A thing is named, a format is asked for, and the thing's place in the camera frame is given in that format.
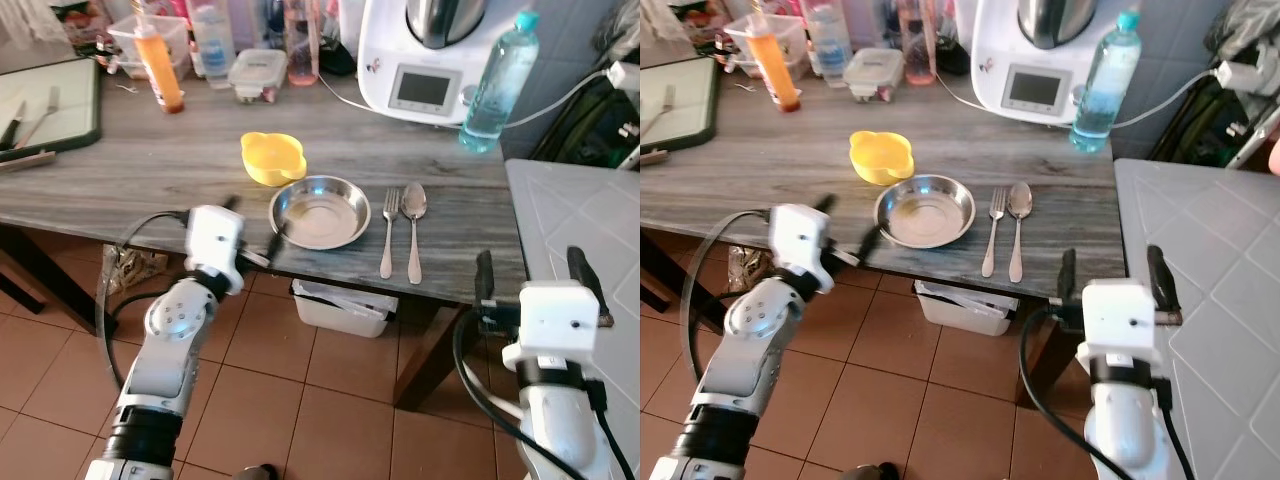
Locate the dark wooden table leg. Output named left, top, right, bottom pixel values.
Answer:
left=640, top=230, right=703, bottom=331
left=1015, top=298, right=1086, bottom=409
left=393, top=298, right=473, bottom=412
left=0, top=223, right=103, bottom=338

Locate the round steel plate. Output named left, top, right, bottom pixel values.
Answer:
left=269, top=175, right=373, bottom=251
left=874, top=174, right=977, bottom=250

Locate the grey plastic table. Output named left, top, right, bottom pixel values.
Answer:
left=504, top=157, right=641, bottom=480
left=1112, top=157, right=1280, bottom=480

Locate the yellow plastic bowl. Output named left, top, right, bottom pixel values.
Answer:
left=849, top=130, right=916, bottom=187
left=240, top=131, right=308, bottom=188

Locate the steel fork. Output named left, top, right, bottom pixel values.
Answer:
left=14, top=86, right=62, bottom=152
left=642, top=84, right=678, bottom=141
left=981, top=187, right=1007, bottom=280
left=378, top=187, right=401, bottom=281

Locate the steel spoon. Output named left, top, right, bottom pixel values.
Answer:
left=401, top=181, right=429, bottom=286
left=1007, top=181, right=1034, bottom=285

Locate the white plastic bin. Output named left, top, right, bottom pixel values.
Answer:
left=914, top=279, right=1021, bottom=338
left=291, top=279, right=400, bottom=339

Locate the crumpled clear plastic bag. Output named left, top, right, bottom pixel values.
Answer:
left=728, top=244, right=773, bottom=293
left=98, top=244, right=173, bottom=298

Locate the small lidded plastic container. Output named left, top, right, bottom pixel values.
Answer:
left=227, top=47, right=289, bottom=104
left=842, top=46, right=906, bottom=103

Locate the orange sauce bottle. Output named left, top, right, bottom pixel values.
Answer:
left=748, top=4, right=803, bottom=113
left=132, top=4, right=187, bottom=115

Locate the black bag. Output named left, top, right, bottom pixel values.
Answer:
left=528, top=74, right=641, bottom=172
left=1145, top=0, right=1280, bottom=169

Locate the clear plastic bottle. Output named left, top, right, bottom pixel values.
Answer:
left=805, top=0, right=853, bottom=89
left=188, top=0, right=237, bottom=90

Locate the green rimmed tray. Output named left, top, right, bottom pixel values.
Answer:
left=0, top=56, right=104, bottom=162
left=640, top=56, right=722, bottom=154

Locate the pink drinking tumbler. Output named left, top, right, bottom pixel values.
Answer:
left=898, top=0, right=938, bottom=87
left=284, top=0, right=322, bottom=88

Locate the clear plastic storage box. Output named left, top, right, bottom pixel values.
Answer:
left=107, top=14, right=193, bottom=82
left=722, top=13, right=809, bottom=81

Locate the clear water bottle teal cap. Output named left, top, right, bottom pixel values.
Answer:
left=458, top=11, right=542, bottom=155
left=1069, top=10, right=1143, bottom=154

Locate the white plug adapter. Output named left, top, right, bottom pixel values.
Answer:
left=606, top=61, right=641, bottom=98
left=1216, top=60, right=1269, bottom=99

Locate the white kitchen cooking machine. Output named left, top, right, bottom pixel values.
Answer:
left=968, top=0, right=1131, bottom=127
left=356, top=0, right=523, bottom=127

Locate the colourful food package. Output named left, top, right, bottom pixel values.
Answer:
left=50, top=0, right=113, bottom=53
left=668, top=0, right=733, bottom=49

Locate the steel table knife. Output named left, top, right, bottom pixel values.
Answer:
left=0, top=99, right=29, bottom=152

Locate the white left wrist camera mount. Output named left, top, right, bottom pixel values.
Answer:
left=767, top=203, right=834, bottom=294
left=185, top=205, right=247, bottom=297

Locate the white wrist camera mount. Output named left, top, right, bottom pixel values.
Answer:
left=1082, top=279, right=1161, bottom=353
left=517, top=281, right=602, bottom=353
left=185, top=205, right=247, bottom=297
left=767, top=203, right=834, bottom=294

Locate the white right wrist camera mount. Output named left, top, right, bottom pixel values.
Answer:
left=517, top=281, right=602, bottom=353
left=1082, top=279, right=1161, bottom=353

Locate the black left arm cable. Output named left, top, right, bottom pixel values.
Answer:
left=94, top=211, right=193, bottom=393
left=679, top=209, right=773, bottom=383

